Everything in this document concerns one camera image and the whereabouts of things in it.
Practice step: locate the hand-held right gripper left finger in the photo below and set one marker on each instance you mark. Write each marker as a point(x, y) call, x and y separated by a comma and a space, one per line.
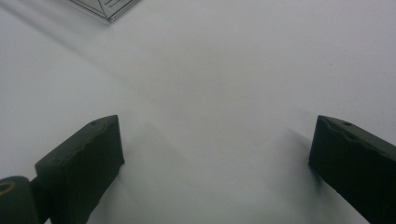
point(84, 168)

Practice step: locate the clear plastic box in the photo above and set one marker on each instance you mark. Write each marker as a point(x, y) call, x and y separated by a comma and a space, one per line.
point(106, 7)

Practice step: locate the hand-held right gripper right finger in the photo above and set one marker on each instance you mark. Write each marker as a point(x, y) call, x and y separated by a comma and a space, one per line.
point(351, 161)

